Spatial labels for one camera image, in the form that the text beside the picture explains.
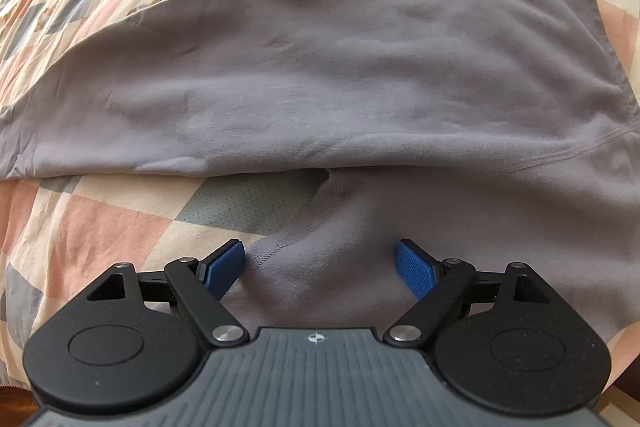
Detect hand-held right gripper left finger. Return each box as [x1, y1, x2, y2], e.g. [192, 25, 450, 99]
[85, 239, 249, 349]

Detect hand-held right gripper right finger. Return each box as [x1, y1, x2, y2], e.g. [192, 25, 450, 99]
[384, 239, 556, 349]

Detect grey garment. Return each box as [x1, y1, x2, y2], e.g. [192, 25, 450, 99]
[0, 0, 640, 358]

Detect checkered bear print quilt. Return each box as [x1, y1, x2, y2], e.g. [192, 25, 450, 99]
[0, 0, 640, 403]

